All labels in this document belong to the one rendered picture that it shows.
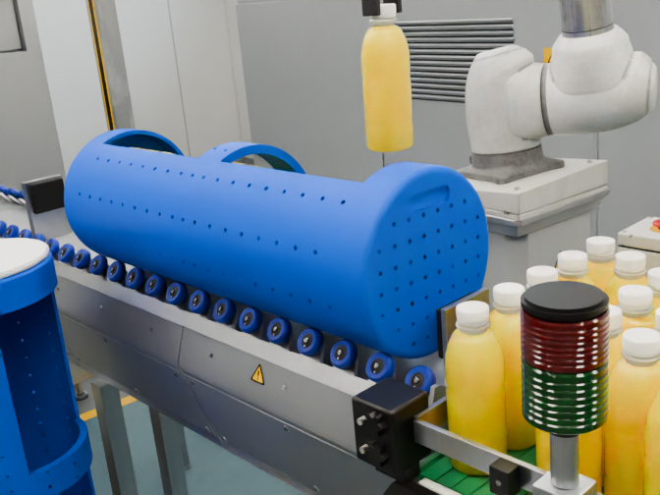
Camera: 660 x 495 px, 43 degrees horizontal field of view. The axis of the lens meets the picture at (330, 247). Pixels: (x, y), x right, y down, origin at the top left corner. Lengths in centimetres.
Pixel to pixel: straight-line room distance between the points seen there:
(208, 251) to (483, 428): 57
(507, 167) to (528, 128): 10
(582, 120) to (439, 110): 157
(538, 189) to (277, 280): 70
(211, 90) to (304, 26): 306
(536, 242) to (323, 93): 222
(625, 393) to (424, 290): 38
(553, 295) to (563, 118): 119
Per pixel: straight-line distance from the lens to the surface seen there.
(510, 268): 180
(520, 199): 171
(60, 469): 182
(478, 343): 99
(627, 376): 93
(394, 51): 123
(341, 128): 380
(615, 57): 177
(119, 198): 160
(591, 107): 178
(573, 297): 63
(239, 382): 144
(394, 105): 124
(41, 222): 224
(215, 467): 286
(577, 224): 191
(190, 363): 156
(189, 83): 680
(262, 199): 127
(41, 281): 170
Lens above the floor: 149
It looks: 18 degrees down
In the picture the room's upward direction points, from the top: 5 degrees counter-clockwise
